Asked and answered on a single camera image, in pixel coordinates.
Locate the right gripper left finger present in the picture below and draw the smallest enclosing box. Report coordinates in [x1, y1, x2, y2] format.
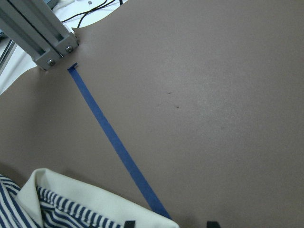
[124, 220, 135, 228]

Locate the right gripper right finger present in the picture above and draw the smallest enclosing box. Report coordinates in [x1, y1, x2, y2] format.
[206, 221, 219, 228]

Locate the navy white striped polo shirt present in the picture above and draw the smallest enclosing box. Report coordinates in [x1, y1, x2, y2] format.
[0, 168, 179, 228]

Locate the blue tape strip short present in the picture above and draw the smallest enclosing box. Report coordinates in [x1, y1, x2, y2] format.
[67, 63, 171, 219]

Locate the aluminium frame profile post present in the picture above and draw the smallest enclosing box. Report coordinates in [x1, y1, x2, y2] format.
[0, 0, 79, 70]

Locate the black table cable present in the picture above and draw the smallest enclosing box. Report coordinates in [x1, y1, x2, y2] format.
[61, 0, 124, 29]

